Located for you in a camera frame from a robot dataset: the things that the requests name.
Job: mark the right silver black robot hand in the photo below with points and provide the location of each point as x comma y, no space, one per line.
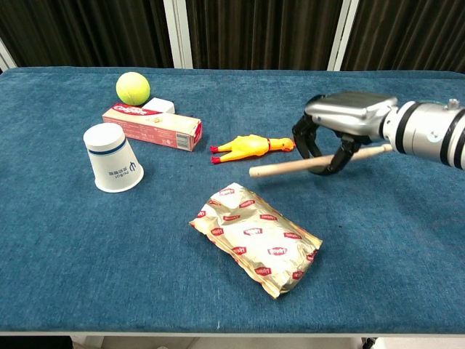
348,112

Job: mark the wooden drumstick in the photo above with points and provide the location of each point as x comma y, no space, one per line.
279,168

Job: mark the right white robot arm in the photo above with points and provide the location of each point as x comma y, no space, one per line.
425,132

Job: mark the black pleated curtain panel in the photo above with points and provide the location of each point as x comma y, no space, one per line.
407,32
91,32
261,32

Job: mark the yellow rubber chicken toy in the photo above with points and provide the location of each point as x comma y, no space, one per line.
247,147

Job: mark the gold foil snack bag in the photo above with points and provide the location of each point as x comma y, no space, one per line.
254,236

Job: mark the white charger plug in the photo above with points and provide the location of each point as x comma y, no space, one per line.
160,105

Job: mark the red toothpaste box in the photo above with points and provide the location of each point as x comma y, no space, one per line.
152,127

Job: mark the yellow tennis ball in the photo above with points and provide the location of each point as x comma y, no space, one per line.
133,88

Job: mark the white paper cup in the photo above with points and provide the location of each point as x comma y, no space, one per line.
112,160

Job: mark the blue felt table cloth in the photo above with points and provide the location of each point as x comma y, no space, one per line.
109,236

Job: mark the white frame post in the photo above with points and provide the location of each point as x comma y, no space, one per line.
5,56
178,32
343,32

